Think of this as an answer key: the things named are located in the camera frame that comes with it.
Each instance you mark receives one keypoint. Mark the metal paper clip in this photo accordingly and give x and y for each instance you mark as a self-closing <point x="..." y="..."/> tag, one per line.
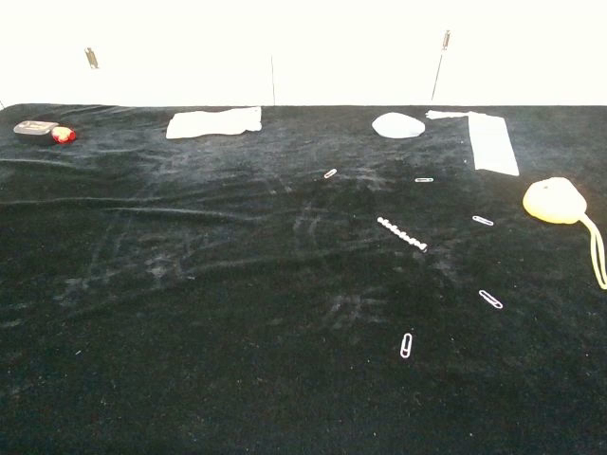
<point x="490" y="299"/>
<point x="330" y="173"/>
<point x="406" y="345"/>
<point x="424" y="180"/>
<point x="483" y="220"/>

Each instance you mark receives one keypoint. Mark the small black device case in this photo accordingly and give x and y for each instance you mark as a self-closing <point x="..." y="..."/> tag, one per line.
<point x="33" y="130"/>

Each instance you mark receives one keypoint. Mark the white folded cloth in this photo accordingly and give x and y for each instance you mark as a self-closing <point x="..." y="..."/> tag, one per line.
<point x="213" y="123"/>

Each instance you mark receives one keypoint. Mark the black velvet tablecloth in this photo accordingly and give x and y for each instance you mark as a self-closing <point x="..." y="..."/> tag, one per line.
<point x="189" y="308"/>

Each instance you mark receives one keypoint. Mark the small red plastic clip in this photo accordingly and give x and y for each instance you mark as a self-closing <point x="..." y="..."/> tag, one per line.
<point x="65" y="136"/>

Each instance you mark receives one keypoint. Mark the dark metal screen hinge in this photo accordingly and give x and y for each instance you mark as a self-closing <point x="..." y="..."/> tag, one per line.
<point x="91" y="58"/>
<point x="446" y="40"/>

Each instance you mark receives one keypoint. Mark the woven folding screen panel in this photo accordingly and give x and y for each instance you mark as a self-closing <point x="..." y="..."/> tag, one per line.
<point x="42" y="57"/>
<point x="180" y="57"/>
<point x="526" y="57"/>
<point x="355" y="57"/>

